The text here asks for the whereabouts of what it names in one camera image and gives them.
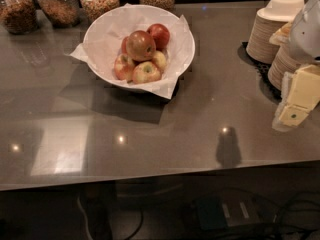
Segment glass jar of brown cereal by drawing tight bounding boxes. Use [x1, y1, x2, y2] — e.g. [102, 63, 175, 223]
[0, 0, 38, 34]

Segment large red-green top apple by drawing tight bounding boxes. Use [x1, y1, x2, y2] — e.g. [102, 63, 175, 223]
[126, 30, 156, 62]

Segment glass jar of colourful cereal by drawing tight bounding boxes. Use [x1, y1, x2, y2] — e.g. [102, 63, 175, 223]
[80, 0, 120, 22]

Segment stack of paper bowls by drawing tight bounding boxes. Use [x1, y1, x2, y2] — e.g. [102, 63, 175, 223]
[246, 0, 304, 64]
[268, 44, 301, 90]

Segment front stack of paper bowls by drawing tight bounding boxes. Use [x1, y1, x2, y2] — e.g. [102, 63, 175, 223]
[268, 44, 301, 90]

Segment yellow-red front apple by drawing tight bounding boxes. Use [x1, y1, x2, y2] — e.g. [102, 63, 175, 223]
[132, 61, 162, 84]

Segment white cable under table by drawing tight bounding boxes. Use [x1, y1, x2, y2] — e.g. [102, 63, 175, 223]
[77, 196, 94, 240]

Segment white paper liner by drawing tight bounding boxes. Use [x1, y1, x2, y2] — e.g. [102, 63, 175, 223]
[68, 3, 192, 100]

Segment yellow right apple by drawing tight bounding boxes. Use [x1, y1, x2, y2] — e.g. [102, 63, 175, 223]
[152, 51, 167, 72]

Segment red back apple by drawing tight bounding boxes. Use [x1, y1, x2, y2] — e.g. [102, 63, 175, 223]
[147, 23, 170, 50]

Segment glass jar of granola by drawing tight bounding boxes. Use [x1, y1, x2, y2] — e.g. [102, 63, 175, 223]
[37, 0, 79, 28]

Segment partly hidden red apple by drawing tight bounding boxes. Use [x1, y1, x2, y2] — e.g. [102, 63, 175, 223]
[121, 36, 128, 54]

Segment dark box under table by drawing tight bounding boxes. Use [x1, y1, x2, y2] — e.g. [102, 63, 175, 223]
[194, 194, 261, 231]

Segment black cables under table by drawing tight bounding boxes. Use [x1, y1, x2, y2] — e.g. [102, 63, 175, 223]
[126, 187, 320, 240]

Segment red-yellow left apple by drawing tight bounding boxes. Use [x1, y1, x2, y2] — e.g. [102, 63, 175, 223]
[114, 53, 136, 82]

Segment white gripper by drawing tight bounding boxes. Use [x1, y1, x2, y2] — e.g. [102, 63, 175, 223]
[269, 0, 320, 132]

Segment black rubber mat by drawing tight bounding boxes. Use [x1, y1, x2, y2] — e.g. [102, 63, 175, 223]
[242, 42, 282, 103]

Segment white bowl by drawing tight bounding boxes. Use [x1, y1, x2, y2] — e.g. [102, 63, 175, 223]
[82, 4, 196, 91]

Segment back stack of paper bowls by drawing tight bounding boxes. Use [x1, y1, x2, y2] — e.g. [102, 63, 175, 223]
[246, 0, 304, 64]

